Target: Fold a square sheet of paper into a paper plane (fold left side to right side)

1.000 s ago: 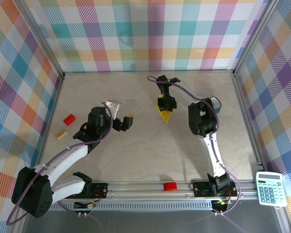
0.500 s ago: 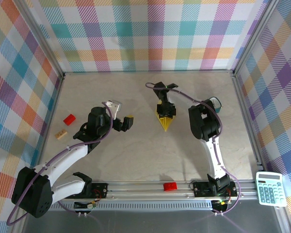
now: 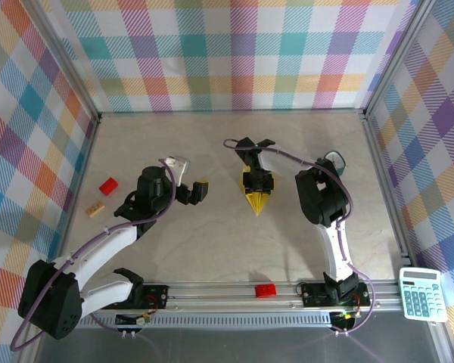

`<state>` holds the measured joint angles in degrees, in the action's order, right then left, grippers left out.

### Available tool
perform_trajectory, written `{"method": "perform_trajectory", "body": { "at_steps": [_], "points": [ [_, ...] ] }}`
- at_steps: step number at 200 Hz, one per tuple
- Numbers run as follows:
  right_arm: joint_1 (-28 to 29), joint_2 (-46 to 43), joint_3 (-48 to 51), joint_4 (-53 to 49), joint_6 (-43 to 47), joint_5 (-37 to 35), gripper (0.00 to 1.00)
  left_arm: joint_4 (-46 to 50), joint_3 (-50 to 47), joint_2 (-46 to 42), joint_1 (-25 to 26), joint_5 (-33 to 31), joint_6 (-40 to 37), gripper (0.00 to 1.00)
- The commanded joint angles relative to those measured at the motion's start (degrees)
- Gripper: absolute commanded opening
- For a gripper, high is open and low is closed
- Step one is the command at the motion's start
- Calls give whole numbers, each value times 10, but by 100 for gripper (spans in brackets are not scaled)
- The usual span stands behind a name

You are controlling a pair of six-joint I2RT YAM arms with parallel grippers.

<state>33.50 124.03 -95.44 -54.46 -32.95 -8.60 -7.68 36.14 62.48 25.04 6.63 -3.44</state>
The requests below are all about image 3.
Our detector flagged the yellow paper sheet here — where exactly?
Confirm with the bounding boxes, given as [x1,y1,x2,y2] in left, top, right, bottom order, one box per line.
[237,166,276,217]

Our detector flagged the red plastic block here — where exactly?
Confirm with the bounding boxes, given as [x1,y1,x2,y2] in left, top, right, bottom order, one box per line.
[99,176,119,196]
[254,282,278,299]

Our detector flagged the small wooden block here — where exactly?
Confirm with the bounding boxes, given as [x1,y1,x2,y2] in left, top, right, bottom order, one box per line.
[86,202,107,219]

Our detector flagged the teal alarm clock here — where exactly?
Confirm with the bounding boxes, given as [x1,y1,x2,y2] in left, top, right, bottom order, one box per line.
[322,150,348,178]

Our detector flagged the left connector board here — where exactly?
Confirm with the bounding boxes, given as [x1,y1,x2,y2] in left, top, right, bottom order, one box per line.
[115,312,152,327]

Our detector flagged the connector board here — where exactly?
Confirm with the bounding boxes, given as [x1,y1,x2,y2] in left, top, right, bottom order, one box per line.
[331,310,362,330]
[115,312,152,327]

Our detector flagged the right connector board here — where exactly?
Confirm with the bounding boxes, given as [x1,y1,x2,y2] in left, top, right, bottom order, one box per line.
[331,310,362,330]

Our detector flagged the white calculator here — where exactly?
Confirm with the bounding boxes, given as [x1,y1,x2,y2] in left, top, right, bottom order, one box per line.
[399,267,449,323]

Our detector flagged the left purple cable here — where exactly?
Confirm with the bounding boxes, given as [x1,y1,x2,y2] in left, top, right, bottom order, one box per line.
[9,158,176,352]

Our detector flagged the purple cable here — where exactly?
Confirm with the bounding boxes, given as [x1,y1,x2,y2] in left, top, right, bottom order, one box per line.
[9,158,176,352]
[222,138,375,334]

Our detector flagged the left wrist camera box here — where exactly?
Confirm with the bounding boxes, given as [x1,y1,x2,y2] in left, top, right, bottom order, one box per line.
[163,154,193,187]

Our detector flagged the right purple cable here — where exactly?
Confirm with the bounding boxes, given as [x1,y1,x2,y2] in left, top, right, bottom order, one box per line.
[222,138,375,334]

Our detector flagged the aluminium wall rail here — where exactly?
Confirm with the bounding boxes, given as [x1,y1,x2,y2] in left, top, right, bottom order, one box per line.
[98,108,366,118]

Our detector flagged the aluminium side rail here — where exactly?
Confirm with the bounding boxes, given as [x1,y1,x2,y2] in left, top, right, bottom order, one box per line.
[362,115,418,268]
[51,115,101,284]

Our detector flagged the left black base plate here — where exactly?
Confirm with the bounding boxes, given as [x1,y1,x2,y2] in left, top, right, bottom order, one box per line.
[100,284,170,310]

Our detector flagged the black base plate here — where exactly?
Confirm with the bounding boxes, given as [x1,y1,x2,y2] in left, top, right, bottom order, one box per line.
[100,284,170,310]
[301,282,372,308]

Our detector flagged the aluminium mounting rail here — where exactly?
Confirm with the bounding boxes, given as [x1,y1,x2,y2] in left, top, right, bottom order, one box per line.
[26,281,406,313]

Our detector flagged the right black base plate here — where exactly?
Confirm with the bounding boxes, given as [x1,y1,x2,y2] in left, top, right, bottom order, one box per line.
[301,282,372,308]

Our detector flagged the slotted grey cable duct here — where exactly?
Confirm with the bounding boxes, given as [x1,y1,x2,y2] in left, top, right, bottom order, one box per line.
[45,316,332,328]

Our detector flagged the aluminium corner post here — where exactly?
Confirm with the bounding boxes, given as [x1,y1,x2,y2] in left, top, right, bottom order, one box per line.
[22,0,101,122]
[362,0,440,116]

